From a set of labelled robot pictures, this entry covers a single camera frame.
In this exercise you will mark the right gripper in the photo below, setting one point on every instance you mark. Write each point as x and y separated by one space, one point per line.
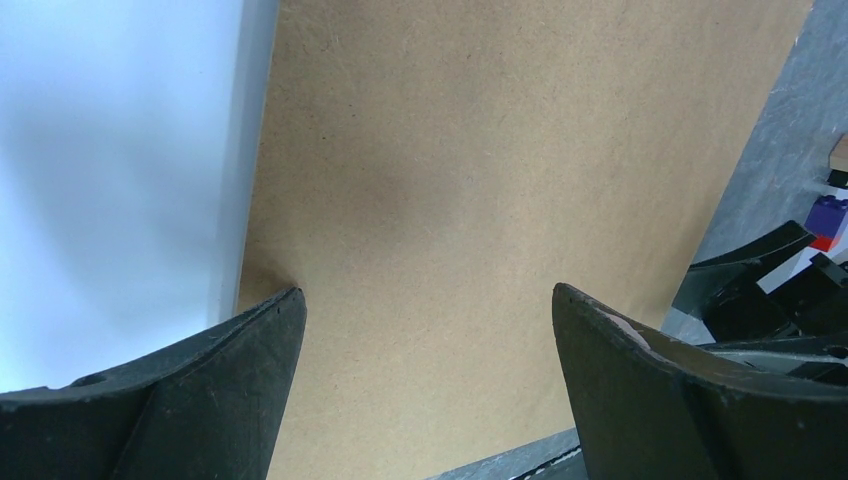
809 304

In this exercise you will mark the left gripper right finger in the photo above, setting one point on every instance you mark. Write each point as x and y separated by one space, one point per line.
650 406

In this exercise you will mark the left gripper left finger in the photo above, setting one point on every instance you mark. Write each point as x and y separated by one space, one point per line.
209 406

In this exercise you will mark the sunflower photo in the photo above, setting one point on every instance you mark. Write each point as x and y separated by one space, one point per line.
129 140

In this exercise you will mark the brown backing board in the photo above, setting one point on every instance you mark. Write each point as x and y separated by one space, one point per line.
430 170

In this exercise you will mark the red purple block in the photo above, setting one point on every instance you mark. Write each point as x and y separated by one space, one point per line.
827 221

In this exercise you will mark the black blue toy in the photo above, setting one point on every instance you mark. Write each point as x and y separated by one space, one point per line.
837 184

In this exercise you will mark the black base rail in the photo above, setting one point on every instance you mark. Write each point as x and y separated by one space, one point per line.
568 466

